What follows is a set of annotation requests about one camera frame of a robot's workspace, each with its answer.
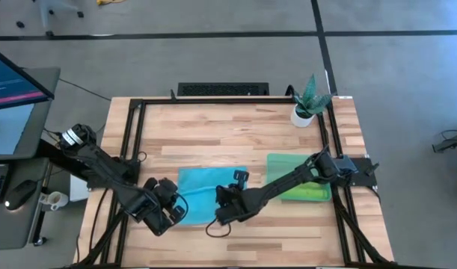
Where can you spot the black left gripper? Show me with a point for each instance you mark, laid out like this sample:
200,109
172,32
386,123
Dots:
164,194

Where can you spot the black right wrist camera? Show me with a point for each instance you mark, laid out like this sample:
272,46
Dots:
241,176

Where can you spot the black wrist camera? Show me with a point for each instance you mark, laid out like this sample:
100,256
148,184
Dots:
241,176
178,213

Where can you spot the blue microfiber towel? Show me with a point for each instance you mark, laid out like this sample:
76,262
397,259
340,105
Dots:
198,194

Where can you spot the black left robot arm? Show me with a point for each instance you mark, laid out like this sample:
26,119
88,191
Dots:
104,168

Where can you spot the black computer mouse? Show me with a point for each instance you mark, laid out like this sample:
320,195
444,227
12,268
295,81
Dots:
18,194

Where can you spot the gray office chair base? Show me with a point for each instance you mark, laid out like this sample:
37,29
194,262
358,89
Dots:
45,9

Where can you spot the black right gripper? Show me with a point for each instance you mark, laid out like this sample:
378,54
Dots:
247,203

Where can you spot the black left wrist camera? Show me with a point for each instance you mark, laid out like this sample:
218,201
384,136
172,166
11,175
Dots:
178,213

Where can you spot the black floor grille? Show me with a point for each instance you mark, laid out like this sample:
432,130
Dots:
220,89

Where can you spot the white mug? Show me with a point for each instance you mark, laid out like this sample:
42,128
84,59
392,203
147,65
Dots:
58,200

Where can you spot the gray computer desk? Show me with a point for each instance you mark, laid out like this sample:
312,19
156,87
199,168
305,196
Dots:
45,123

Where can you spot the black aluminium table frame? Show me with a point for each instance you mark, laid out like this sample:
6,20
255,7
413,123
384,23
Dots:
213,101

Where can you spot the white box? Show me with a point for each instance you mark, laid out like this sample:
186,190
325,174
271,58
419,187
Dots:
76,190

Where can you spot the black floor stand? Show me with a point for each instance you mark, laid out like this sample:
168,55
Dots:
447,143

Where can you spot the computer monitor with blue screen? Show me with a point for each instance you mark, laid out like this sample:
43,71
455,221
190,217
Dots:
11,82

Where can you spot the green microfiber towel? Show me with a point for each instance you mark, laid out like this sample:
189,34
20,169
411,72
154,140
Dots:
306,192

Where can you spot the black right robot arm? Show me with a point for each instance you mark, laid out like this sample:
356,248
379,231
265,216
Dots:
288,183

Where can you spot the green plant in white pot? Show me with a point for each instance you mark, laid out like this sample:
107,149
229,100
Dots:
301,119

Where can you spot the translucent teal plastic basket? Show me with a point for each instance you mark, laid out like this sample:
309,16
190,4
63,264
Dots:
284,164

